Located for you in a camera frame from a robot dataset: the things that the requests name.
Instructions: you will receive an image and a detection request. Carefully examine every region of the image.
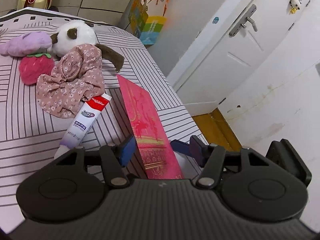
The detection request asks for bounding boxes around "red envelope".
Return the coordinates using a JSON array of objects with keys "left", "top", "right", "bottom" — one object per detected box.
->
[{"left": 117, "top": 75, "right": 183, "bottom": 179}]

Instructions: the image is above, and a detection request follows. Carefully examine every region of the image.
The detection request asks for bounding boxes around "toothpaste tube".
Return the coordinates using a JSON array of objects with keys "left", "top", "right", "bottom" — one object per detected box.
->
[{"left": 54, "top": 93, "right": 112, "bottom": 159}]

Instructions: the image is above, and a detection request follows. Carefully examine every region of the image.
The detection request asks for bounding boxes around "pink strawberry plush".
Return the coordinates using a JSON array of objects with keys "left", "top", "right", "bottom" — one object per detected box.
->
[{"left": 18, "top": 53, "right": 55, "bottom": 85}]

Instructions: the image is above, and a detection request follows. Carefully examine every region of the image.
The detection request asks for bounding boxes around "white brown plush toy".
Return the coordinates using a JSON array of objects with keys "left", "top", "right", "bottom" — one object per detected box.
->
[{"left": 48, "top": 20, "right": 124, "bottom": 72}]

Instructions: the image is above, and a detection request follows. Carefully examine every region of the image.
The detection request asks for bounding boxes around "purple plush toy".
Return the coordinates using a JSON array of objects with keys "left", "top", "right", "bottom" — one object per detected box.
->
[{"left": 1, "top": 31, "right": 52, "bottom": 57}]

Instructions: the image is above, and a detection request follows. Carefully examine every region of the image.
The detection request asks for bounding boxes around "striped table cloth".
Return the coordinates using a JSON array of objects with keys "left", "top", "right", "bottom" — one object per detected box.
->
[{"left": 1, "top": 9, "right": 203, "bottom": 232}]

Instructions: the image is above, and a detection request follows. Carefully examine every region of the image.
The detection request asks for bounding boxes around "colourful paper gift bag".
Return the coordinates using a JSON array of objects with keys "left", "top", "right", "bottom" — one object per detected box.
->
[{"left": 128, "top": 0, "right": 168, "bottom": 46}]

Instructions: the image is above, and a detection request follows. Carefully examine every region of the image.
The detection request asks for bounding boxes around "white door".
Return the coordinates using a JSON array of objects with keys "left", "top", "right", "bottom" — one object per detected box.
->
[{"left": 170, "top": 0, "right": 309, "bottom": 116}]

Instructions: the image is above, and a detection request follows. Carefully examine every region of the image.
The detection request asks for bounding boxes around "silver door handle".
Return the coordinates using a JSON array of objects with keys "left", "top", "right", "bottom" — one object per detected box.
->
[{"left": 229, "top": 4, "right": 258, "bottom": 37}]

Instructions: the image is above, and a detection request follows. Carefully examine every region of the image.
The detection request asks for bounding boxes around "small plush keychain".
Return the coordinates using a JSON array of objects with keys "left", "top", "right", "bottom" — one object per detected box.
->
[{"left": 289, "top": 0, "right": 301, "bottom": 14}]

